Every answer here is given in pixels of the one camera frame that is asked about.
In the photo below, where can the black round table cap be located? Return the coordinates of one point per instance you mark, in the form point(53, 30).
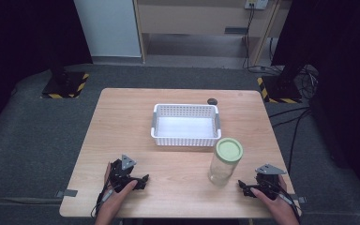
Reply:
point(212, 101)

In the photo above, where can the person's left hand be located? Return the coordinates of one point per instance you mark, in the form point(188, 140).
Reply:
point(117, 197)

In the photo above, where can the white perforated plastic basket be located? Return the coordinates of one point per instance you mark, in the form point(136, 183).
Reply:
point(186, 126)

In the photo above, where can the person's right hand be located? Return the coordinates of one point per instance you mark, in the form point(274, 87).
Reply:
point(276, 204)

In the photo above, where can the white wall socket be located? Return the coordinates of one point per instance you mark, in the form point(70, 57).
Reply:
point(256, 3)

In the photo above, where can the black stand base striped edge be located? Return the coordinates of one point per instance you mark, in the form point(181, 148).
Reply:
point(281, 90)
point(65, 87)

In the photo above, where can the black curtain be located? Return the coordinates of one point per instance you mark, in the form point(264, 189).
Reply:
point(340, 62)
point(22, 37)

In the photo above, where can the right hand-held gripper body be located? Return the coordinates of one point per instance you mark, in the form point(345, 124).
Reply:
point(267, 179)

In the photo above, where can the clear glass jar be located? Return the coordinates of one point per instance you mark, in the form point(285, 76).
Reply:
point(222, 170)

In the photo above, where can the light wooden cabinet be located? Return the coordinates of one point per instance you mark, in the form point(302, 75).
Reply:
point(193, 18)

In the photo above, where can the white panel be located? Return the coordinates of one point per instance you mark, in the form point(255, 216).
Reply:
point(107, 28)

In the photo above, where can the green jar lid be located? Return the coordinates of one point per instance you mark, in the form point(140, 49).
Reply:
point(229, 150)

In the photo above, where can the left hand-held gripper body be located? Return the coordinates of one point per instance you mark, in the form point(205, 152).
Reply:
point(122, 170)

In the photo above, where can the grey tape strip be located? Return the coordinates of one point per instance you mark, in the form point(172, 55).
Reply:
point(67, 193)
point(300, 199)

